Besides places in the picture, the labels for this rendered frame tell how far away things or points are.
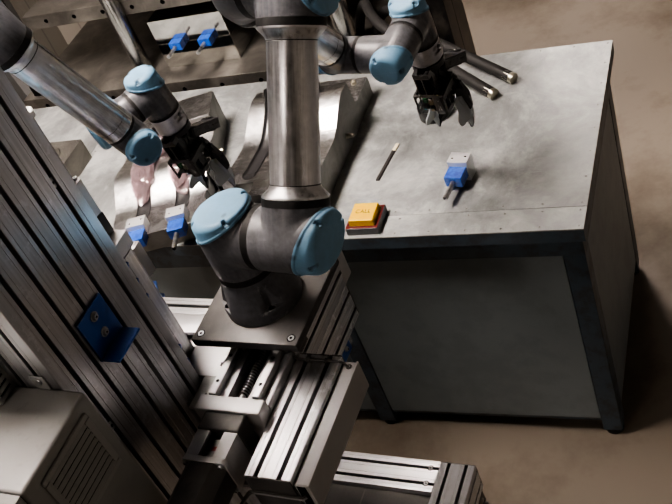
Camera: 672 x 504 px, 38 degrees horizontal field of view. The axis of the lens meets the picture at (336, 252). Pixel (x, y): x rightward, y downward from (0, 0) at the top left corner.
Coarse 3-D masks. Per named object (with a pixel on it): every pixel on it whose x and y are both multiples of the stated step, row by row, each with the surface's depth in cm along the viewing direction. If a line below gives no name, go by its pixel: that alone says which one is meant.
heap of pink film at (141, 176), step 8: (160, 136) 266; (136, 168) 254; (144, 168) 253; (152, 168) 254; (168, 168) 252; (176, 168) 249; (136, 176) 252; (144, 176) 251; (152, 176) 252; (176, 176) 249; (184, 176) 249; (136, 184) 252; (144, 184) 251; (176, 184) 249; (184, 184) 249; (136, 192) 252; (144, 192) 251; (184, 192) 248; (136, 200) 251; (144, 200) 251
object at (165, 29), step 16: (160, 16) 308; (176, 16) 304; (192, 16) 301; (208, 16) 299; (160, 32) 309; (176, 32) 307; (192, 32) 306; (208, 32) 304; (224, 32) 302; (240, 32) 308; (160, 48) 314; (192, 48) 310; (208, 48) 308; (224, 48) 307; (240, 48) 308; (176, 64) 317; (192, 64) 315
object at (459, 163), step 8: (456, 152) 225; (448, 160) 224; (456, 160) 223; (464, 160) 222; (472, 160) 224; (448, 168) 224; (456, 168) 223; (464, 168) 222; (472, 168) 225; (448, 176) 222; (456, 176) 221; (464, 176) 222; (472, 176) 225; (448, 184) 223; (456, 184) 222; (448, 192) 219
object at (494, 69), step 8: (440, 40) 260; (448, 48) 258; (456, 48) 257; (472, 56) 253; (472, 64) 254; (480, 64) 251; (488, 64) 250; (496, 64) 249; (488, 72) 251; (496, 72) 248; (504, 72) 247; (512, 72) 246; (504, 80) 248; (512, 80) 246
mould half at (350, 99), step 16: (336, 80) 265; (256, 96) 257; (320, 96) 247; (336, 96) 245; (352, 96) 256; (368, 96) 261; (256, 112) 253; (320, 112) 245; (336, 112) 243; (352, 112) 251; (256, 128) 251; (320, 128) 243; (336, 128) 242; (352, 128) 251; (256, 144) 249; (320, 144) 240; (336, 144) 241; (352, 144) 250; (240, 160) 246; (320, 160) 235; (336, 160) 241; (240, 176) 240; (256, 176) 238; (336, 176) 241; (256, 192) 233
